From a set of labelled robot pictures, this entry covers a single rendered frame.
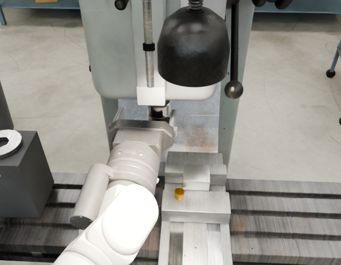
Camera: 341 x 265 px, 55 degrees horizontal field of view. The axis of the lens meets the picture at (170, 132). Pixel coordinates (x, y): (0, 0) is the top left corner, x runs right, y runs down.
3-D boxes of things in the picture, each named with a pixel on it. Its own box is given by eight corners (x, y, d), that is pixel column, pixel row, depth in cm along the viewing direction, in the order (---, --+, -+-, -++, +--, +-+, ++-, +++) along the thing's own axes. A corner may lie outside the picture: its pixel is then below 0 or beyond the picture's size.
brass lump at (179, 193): (184, 200, 72) (184, 195, 71) (174, 200, 73) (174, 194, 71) (184, 192, 74) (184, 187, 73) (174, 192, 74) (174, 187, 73)
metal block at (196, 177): (208, 199, 77) (209, 182, 73) (182, 198, 77) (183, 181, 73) (207, 182, 81) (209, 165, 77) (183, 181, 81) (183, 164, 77)
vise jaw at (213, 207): (229, 224, 72) (231, 213, 70) (161, 221, 73) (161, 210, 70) (227, 202, 77) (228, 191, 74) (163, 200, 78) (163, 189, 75)
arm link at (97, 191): (167, 178, 53) (158, 242, 45) (130, 205, 59) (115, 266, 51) (110, 141, 49) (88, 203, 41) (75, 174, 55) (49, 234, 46)
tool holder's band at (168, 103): (146, 97, 65) (146, 93, 64) (170, 97, 65) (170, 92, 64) (146, 111, 61) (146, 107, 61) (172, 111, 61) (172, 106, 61)
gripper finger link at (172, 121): (172, 119, 68) (168, 139, 63) (172, 106, 66) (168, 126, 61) (179, 119, 68) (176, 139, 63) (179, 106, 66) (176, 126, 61)
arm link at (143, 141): (175, 113, 59) (167, 161, 50) (175, 152, 66) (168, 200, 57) (106, 110, 60) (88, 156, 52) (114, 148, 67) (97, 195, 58)
